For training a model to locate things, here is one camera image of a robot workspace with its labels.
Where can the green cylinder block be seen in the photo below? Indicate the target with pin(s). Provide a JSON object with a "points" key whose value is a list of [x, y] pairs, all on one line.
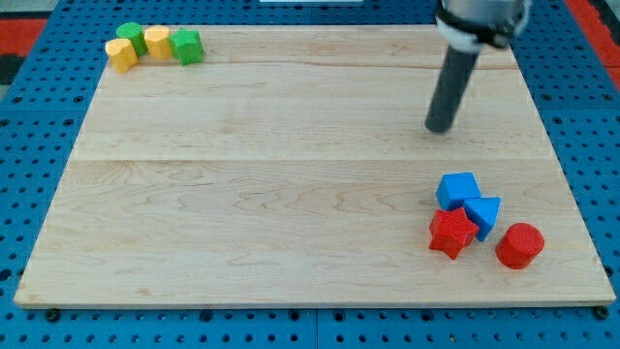
{"points": [[133, 32]]}

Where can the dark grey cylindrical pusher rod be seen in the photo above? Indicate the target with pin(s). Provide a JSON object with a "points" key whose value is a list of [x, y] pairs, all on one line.
{"points": [[450, 88]]}

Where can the blue triangle block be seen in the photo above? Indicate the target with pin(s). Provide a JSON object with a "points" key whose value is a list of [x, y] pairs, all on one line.
{"points": [[483, 212]]}

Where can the wooden board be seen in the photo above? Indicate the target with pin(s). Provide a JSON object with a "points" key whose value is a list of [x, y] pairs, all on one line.
{"points": [[292, 168]]}

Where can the green star block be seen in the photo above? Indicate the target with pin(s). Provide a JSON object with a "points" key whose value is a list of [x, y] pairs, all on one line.
{"points": [[186, 46]]}

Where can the blue cube block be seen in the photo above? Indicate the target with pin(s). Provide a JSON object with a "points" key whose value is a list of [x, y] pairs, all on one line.
{"points": [[455, 188]]}

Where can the yellow heart block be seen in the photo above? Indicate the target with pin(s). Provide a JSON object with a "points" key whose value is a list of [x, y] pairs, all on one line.
{"points": [[121, 54]]}

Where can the red cylinder block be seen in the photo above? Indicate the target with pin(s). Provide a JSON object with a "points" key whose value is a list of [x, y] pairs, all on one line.
{"points": [[520, 245]]}

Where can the red star block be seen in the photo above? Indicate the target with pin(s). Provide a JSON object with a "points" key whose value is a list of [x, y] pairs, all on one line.
{"points": [[451, 231]]}

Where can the yellow hexagon block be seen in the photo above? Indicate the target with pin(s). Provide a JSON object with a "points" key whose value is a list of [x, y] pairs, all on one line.
{"points": [[157, 40]]}

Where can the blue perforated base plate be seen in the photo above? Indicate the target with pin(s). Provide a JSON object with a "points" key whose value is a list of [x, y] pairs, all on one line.
{"points": [[42, 111]]}

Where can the robot arm with grey flange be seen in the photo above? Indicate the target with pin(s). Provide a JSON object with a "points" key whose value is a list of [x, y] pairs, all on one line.
{"points": [[469, 26]]}

